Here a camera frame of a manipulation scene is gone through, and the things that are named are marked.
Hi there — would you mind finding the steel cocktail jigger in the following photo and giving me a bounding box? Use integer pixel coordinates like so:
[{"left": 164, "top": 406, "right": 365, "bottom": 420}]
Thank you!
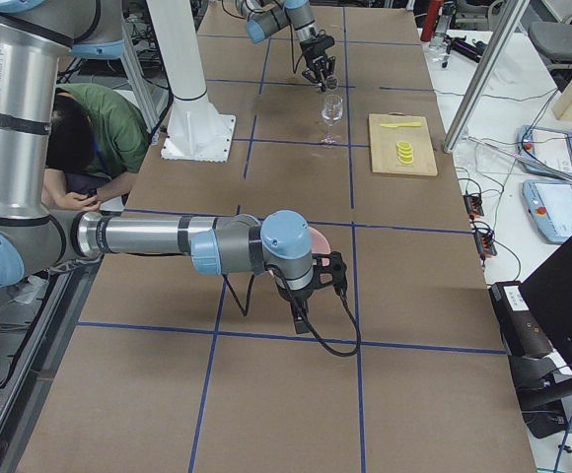
[{"left": 320, "top": 75, "right": 338, "bottom": 93}]

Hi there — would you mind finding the wooden cutting board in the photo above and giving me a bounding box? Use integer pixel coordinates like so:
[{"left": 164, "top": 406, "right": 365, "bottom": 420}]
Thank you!
[{"left": 368, "top": 113, "right": 438, "bottom": 177}]

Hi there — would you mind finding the black monitor on stand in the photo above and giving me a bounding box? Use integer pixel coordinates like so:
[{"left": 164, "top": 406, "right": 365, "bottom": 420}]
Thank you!
[{"left": 509, "top": 236, "right": 572, "bottom": 439}]

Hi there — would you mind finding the pink plastic bowl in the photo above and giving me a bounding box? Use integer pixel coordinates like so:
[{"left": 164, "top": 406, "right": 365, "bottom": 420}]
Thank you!
[{"left": 265, "top": 225, "right": 330, "bottom": 285}]

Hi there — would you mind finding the black box with label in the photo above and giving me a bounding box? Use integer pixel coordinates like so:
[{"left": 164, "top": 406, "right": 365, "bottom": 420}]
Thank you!
[{"left": 488, "top": 281, "right": 552, "bottom": 359}]

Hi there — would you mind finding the person in green shirt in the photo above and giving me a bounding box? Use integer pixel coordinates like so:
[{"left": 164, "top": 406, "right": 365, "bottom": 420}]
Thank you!
[{"left": 41, "top": 84, "right": 150, "bottom": 212}]

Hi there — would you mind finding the red cylinder bottle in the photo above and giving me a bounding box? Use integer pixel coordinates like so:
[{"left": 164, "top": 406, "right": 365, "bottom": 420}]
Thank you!
[{"left": 420, "top": 0, "right": 443, "bottom": 42}]

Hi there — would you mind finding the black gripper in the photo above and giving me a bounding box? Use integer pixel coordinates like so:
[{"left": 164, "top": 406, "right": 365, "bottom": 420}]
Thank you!
[
  {"left": 300, "top": 34, "right": 336, "bottom": 92},
  {"left": 277, "top": 284, "right": 314, "bottom": 334}
]

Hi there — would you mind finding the near blue teach pendant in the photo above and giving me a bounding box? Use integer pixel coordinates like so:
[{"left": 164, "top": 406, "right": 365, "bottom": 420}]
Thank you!
[{"left": 522, "top": 179, "right": 572, "bottom": 244}]

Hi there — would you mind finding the far blue teach pendant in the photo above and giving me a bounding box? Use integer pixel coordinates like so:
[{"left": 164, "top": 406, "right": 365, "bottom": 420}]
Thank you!
[{"left": 517, "top": 125, "right": 572, "bottom": 174}]

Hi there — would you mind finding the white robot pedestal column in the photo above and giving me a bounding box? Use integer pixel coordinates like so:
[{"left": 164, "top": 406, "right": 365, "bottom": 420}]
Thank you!
[{"left": 147, "top": 0, "right": 236, "bottom": 163}]

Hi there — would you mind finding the aluminium frame post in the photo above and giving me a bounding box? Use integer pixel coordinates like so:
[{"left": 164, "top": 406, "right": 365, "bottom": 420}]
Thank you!
[{"left": 443, "top": 0, "right": 530, "bottom": 153}]

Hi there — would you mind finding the clear wine glass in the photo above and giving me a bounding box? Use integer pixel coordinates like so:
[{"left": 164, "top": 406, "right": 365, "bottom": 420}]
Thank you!
[{"left": 321, "top": 94, "right": 343, "bottom": 145}]

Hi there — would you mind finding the yellow plastic knife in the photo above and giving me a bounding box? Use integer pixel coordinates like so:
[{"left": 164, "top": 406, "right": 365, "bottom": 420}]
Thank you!
[{"left": 379, "top": 121, "right": 423, "bottom": 129}]

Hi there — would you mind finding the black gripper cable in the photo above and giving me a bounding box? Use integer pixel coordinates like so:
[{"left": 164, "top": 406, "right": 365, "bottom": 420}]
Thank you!
[{"left": 268, "top": 263, "right": 364, "bottom": 357}]

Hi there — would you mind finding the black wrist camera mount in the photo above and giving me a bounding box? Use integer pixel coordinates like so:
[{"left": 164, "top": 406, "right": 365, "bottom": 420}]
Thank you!
[{"left": 311, "top": 251, "right": 348, "bottom": 297}]

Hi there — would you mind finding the blue teach pendant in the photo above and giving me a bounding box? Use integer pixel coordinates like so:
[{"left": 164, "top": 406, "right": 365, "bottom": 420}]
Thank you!
[
  {"left": 522, "top": 179, "right": 572, "bottom": 244},
  {"left": 517, "top": 125, "right": 572, "bottom": 174}
]

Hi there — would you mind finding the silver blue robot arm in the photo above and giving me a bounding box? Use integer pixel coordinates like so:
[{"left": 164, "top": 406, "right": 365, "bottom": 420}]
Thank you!
[
  {"left": 234, "top": 1, "right": 337, "bottom": 92},
  {"left": 0, "top": 1, "right": 321, "bottom": 333}
]

